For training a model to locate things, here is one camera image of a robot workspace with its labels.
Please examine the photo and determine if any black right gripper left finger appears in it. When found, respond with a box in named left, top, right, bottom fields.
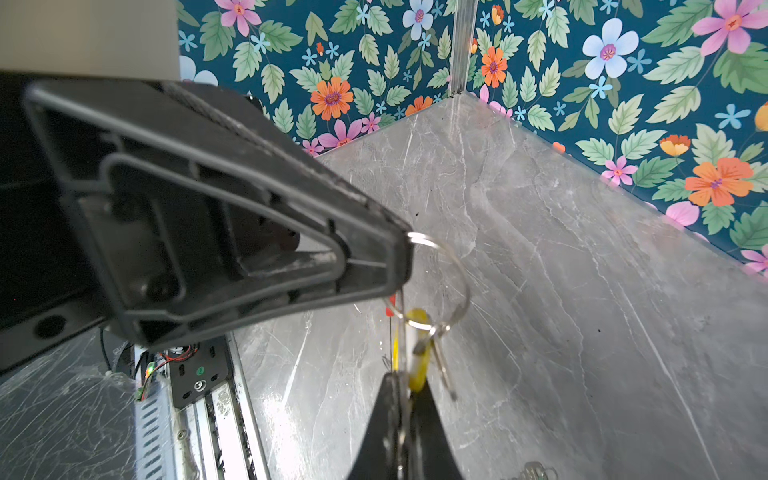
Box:
left=347, top=371, right=411, bottom=480

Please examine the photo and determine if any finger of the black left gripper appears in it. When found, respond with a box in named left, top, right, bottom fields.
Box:
left=22, top=78, right=413, bottom=348

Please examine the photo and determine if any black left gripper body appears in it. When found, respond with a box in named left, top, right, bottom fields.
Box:
left=1, top=71, right=114, bottom=375

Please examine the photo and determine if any silver metal keyring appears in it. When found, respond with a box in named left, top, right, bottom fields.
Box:
left=386, top=232, right=471, bottom=401

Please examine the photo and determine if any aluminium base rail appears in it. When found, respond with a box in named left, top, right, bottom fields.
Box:
left=171, top=333, right=270, bottom=479

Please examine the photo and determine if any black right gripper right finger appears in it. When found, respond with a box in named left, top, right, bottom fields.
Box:
left=411, top=382, right=463, bottom=480

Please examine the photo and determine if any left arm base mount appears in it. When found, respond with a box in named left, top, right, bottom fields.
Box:
left=166, top=336, right=233, bottom=410

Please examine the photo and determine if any yellow key tag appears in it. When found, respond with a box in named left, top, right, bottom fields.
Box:
left=391, top=308, right=433, bottom=393

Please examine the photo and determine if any white perforated cable duct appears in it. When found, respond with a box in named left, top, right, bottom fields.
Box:
left=134, top=377, right=177, bottom=479

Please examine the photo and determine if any red key tag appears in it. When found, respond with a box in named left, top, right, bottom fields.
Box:
left=385, top=294, right=398, bottom=318

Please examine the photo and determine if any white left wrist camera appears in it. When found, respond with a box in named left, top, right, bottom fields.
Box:
left=1, top=1, right=180, bottom=80

